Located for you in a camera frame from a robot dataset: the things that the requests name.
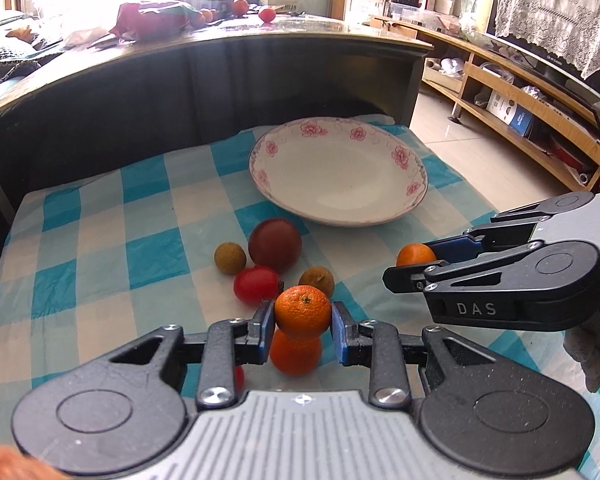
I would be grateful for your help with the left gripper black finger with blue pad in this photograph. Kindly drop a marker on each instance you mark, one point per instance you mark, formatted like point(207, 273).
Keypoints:
point(249, 339)
point(354, 342)

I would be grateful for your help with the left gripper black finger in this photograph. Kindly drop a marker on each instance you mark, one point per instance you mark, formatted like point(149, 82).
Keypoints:
point(408, 279)

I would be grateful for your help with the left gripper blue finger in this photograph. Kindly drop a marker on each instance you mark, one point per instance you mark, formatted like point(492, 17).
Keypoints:
point(456, 248)

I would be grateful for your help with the gloved hand right edge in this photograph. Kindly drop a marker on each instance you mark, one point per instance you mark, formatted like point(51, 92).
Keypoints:
point(582, 343)

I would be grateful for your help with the small orange mandarin right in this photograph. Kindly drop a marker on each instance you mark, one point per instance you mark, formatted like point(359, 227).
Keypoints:
point(415, 254)

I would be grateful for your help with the red tomato near gripper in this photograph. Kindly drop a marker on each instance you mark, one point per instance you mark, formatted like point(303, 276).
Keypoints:
point(240, 378)

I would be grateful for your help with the large orange mandarin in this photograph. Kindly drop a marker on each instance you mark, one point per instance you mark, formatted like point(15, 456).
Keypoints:
point(294, 357)

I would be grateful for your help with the red tomato centre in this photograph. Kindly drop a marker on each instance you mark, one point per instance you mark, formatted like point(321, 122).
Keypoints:
point(253, 286)

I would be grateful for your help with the small brown-green fruit right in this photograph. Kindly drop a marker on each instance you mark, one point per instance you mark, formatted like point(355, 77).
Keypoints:
point(320, 278)

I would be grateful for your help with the small brown-green fruit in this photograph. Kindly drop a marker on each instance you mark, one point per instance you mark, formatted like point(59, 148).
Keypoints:
point(320, 278)
point(230, 258)

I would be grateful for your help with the small brown-green fruit left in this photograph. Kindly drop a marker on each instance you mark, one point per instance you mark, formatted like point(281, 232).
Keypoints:
point(230, 258)

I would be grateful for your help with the large dark red fruit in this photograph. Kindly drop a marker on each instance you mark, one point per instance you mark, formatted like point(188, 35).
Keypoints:
point(275, 243)

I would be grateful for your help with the white floral ceramic bowl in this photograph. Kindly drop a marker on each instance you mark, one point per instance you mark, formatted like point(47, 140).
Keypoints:
point(338, 172)

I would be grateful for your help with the light wooden tv shelf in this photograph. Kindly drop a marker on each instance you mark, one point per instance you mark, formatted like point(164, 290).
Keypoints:
point(565, 137)

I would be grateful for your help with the blue white box on shelf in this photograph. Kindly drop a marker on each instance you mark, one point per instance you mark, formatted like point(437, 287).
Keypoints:
point(512, 114)

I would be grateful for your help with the blue white checkered cloth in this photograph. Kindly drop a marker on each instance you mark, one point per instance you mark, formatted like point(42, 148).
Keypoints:
point(92, 265)

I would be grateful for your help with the red tomato on table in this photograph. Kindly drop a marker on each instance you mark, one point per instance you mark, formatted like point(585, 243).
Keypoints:
point(267, 15)

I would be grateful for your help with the orange fruit on table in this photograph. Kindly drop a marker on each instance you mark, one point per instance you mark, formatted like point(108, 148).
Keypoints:
point(240, 7)

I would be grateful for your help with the red bag on table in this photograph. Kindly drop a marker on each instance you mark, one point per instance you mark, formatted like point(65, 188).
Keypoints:
point(141, 21)

